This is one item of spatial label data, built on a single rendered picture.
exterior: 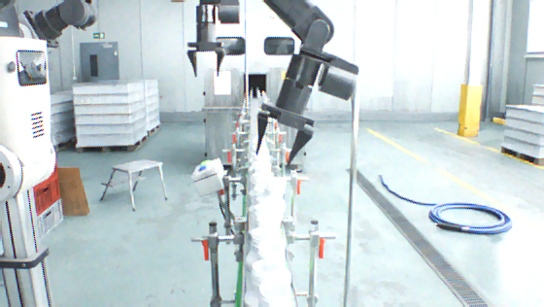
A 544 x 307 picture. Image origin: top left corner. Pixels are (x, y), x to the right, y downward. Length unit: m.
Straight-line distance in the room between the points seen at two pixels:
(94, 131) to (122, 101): 0.72
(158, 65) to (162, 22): 1.09
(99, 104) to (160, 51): 4.13
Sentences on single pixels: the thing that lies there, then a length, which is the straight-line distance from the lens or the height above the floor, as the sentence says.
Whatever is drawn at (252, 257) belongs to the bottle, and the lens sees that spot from 0.67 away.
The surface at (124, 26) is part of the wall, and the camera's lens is 11.53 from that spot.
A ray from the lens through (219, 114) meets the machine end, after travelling 5.54.
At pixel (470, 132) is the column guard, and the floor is 0.09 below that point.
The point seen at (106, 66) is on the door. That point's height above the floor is 1.47.
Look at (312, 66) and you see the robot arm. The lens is 0.77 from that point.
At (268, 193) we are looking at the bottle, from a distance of 0.82.
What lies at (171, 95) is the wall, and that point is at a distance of 11.23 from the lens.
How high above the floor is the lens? 1.42
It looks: 12 degrees down
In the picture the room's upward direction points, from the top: straight up
